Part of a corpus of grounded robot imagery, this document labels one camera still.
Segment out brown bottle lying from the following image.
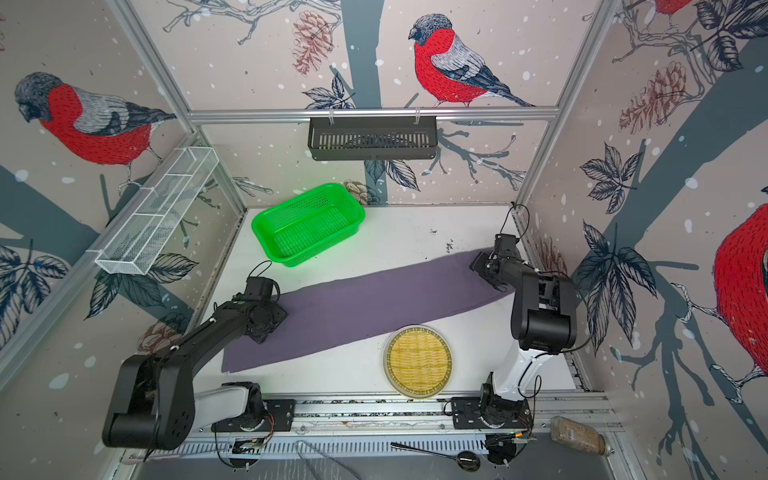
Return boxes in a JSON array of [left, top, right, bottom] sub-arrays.
[[550, 416, 612, 457]]

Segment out black hanging wall basket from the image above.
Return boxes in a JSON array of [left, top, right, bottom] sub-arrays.
[[307, 116, 438, 161]]

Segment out purple trousers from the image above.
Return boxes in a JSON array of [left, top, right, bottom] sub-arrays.
[[221, 251, 514, 373]]

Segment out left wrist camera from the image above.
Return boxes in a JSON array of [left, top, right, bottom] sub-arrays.
[[244, 276, 281, 303]]

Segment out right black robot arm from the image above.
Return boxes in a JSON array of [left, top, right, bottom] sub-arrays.
[[471, 252, 577, 428]]

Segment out black spoon tool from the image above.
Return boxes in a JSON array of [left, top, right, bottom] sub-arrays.
[[390, 442, 481, 473]]

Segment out aluminium mounting rail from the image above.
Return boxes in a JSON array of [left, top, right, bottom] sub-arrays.
[[148, 391, 623, 468]]

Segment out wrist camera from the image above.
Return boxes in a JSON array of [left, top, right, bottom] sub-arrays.
[[244, 276, 281, 303], [494, 233, 521, 259]]

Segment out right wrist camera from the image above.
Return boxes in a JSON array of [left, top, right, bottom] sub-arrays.
[[494, 233, 521, 259]]

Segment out round yellow woven tray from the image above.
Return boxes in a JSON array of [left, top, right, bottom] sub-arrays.
[[383, 325, 453, 399]]

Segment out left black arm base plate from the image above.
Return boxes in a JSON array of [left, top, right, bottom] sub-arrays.
[[211, 399, 296, 434]]

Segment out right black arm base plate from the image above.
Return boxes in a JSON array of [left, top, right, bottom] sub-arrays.
[[449, 397, 533, 430]]

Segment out white wire mesh shelf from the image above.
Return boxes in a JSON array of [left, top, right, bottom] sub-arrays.
[[95, 146, 219, 275]]

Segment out horizontal aluminium frame bar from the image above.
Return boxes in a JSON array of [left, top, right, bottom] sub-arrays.
[[187, 107, 561, 125]]

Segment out green plastic basket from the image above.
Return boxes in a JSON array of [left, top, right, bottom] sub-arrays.
[[251, 183, 366, 267]]

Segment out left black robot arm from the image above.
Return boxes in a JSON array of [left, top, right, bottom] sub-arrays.
[[102, 300, 288, 450]]

